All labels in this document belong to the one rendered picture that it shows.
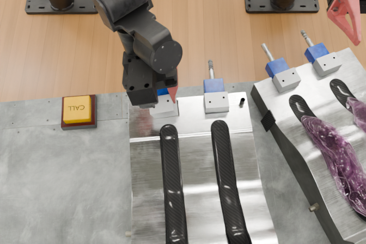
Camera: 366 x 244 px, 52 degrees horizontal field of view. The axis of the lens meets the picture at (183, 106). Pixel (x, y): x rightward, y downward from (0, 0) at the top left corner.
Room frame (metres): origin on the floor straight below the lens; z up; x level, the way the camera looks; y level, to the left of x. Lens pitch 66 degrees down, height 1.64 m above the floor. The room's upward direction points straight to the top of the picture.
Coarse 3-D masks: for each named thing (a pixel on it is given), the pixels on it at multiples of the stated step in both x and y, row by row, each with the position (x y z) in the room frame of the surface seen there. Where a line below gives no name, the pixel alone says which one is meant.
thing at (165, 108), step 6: (162, 90) 0.35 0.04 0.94; (162, 96) 0.33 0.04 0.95; (168, 96) 0.33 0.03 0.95; (162, 102) 0.32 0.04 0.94; (168, 102) 0.31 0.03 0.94; (150, 108) 0.30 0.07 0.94; (156, 108) 0.30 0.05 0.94; (162, 108) 0.30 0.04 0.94; (168, 108) 0.30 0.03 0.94; (174, 108) 0.31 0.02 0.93; (150, 114) 0.29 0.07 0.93; (156, 114) 0.30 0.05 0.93; (162, 114) 0.30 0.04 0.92; (168, 114) 0.30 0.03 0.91; (174, 114) 0.30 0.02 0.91
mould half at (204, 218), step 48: (192, 96) 0.35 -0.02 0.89; (240, 96) 0.35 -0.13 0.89; (144, 144) 0.24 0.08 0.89; (192, 144) 0.25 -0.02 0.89; (240, 144) 0.25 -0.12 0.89; (144, 192) 0.15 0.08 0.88; (192, 192) 0.15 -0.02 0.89; (240, 192) 0.15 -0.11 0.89; (144, 240) 0.05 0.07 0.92; (192, 240) 0.05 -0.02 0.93
